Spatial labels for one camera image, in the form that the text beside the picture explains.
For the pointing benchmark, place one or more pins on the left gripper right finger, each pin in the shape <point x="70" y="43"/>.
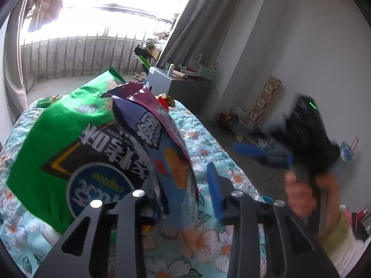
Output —
<point x="292" y="250"/>

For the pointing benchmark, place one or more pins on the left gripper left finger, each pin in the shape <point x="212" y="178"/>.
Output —
<point x="83" y="250"/>

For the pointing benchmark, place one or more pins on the green snack bag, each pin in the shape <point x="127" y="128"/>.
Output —
<point x="77" y="152"/>

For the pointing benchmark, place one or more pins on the orange purple snack bag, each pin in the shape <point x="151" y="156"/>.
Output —
<point x="171" y="183"/>

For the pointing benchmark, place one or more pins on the right hand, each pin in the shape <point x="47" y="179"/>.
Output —
<point x="303" y="203"/>

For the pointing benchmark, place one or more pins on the wooden patterned board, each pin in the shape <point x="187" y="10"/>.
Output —
<point x="263" y="101"/>

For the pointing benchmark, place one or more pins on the grey cabinet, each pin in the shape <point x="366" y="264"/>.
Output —
<point x="191" y="93"/>

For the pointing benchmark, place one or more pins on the red snack wrapper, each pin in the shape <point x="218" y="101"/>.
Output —
<point x="164" y="103"/>

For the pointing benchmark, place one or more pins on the grey curtain right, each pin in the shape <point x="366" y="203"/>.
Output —
<point x="206" y="27"/>

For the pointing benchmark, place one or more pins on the grey curtain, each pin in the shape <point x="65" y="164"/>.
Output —
<point x="206" y="27"/>
<point x="13" y="75"/>

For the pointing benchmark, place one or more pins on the grey curtain left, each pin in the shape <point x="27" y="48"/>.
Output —
<point x="13" y="75"/>

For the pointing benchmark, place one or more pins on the balcony metal railing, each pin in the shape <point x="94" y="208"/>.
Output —
<point x="86" y="41"/>

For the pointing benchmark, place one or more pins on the beige puffer jacket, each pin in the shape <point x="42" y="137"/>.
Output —
<point x="45" y="12"/>

